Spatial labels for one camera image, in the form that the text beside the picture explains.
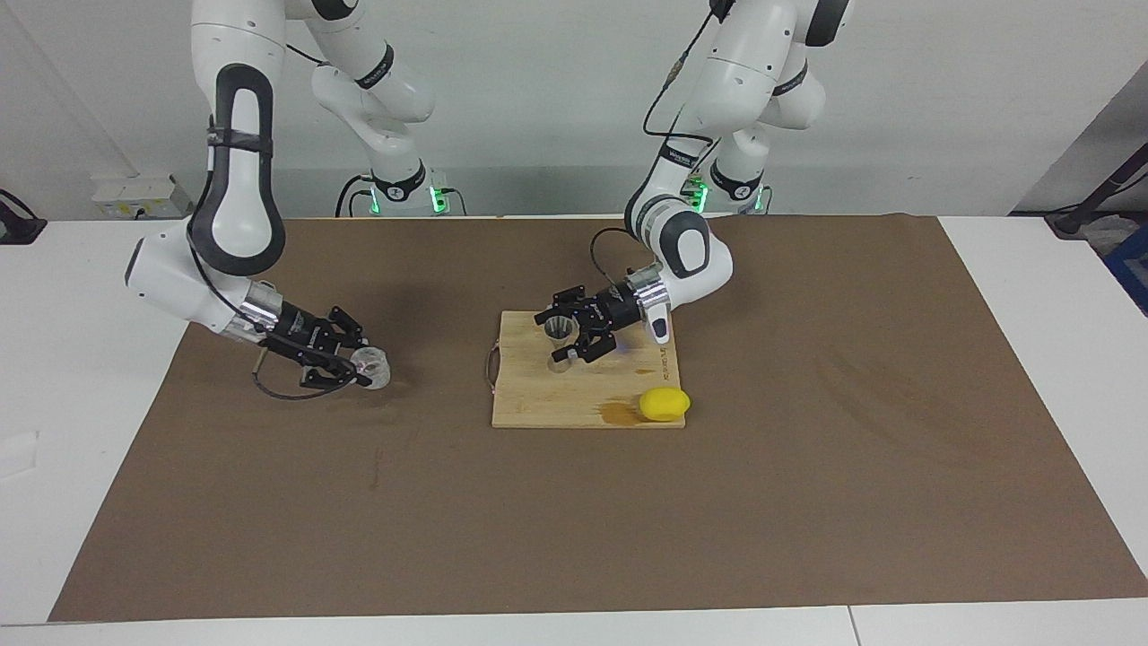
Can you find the white power strip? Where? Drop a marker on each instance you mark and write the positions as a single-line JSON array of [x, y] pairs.
[[134, 197]]

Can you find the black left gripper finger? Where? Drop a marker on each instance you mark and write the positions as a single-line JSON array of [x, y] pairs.
[[592, 348], [565, 303]]

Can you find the clear glass cup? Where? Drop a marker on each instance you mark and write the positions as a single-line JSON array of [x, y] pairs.
[[375, 366]]

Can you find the black tripod stand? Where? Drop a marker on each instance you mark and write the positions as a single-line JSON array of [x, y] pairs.
[[1072, 220]]

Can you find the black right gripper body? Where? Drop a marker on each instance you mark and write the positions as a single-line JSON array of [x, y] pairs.
[[300, 334]]

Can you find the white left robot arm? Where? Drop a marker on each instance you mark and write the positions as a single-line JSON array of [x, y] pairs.
[[753, 54]]

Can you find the yellow lemon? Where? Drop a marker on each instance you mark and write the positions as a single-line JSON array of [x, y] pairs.
[[664, 404]]

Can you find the steel jigger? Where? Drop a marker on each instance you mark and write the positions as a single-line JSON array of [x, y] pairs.
[[558, 327]]

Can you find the brown table mat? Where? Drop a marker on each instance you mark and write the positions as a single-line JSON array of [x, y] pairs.
[[574, 520]]

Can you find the wooden cutting board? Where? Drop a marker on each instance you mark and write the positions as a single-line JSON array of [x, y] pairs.
[[538, 395]]

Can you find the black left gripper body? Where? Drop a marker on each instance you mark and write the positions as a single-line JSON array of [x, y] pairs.
[[610, 316]]

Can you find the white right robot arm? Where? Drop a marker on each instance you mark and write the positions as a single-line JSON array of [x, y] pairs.
[[170, 278]]

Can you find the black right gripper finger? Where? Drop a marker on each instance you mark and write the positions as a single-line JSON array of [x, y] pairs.
[[350, 330], [332, 372]]

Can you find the white tape patch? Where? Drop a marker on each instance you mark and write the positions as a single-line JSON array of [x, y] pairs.
[[18, 453]]

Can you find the black clamp mount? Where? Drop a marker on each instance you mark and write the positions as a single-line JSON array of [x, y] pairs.
[[18, 229]]

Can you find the blue patterned object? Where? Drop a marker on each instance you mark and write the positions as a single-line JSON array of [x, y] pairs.
[[1132, 265]]

